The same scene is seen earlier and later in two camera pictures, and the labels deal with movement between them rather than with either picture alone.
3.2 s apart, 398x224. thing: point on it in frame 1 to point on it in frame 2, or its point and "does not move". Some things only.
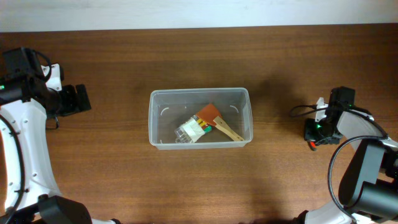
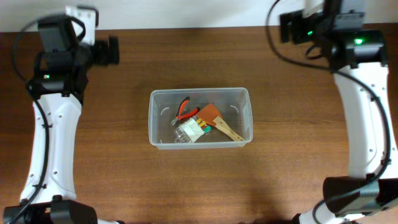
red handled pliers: [312, 145] to [181, 110]
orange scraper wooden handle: [211, 115] does not move
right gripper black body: [315, 130] to [303, 30]
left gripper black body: [71, 101] to [103, 53]
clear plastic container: [195, 119] does not move
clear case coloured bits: [191, 130] does not move
